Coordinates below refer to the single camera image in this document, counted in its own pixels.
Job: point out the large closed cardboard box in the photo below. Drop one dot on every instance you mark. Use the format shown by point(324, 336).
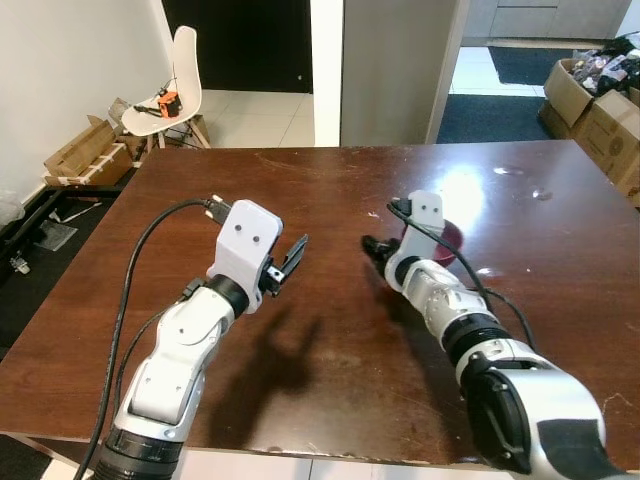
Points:
point(610, 135)

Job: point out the small dark blue rug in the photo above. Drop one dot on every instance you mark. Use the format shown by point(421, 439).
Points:
point(525, 65)

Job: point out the open cardboard box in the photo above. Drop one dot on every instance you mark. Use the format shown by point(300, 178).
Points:
point(565, 95)

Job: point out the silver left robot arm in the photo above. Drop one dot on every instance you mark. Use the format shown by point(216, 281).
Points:
point(190, 340)

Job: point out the black door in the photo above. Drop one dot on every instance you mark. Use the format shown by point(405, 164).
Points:
point(240, 45)

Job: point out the maroon bowl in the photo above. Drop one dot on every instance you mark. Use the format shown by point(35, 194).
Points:
point(451, 240)

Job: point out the grey cabinet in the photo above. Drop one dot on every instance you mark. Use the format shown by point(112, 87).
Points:
point(550, 18)

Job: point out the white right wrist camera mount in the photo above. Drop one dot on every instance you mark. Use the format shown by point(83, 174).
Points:
point(424, 215)

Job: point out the large dark blue rug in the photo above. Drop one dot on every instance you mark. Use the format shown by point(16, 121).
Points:
point(495, 118)

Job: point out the flattened cardboard box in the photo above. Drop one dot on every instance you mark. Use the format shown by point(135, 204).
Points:
point(85, 150)

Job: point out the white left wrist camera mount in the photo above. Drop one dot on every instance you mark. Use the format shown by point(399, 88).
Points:
point(245, 240)

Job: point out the white plastic chair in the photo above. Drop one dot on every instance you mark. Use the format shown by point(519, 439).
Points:
point(185, 60)

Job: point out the black bags pile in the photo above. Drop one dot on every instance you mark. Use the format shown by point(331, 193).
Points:
point(608, 70)

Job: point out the black metal floor frame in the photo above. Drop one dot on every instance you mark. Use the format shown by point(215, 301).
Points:
point(40, 215)

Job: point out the orange black device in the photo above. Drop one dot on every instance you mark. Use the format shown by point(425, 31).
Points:
point(170, 103)

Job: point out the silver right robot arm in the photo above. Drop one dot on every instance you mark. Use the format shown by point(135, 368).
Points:
point(525, 390)

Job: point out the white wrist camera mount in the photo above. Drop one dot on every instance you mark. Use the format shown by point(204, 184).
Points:
point(245, 240)
point(424, 215)

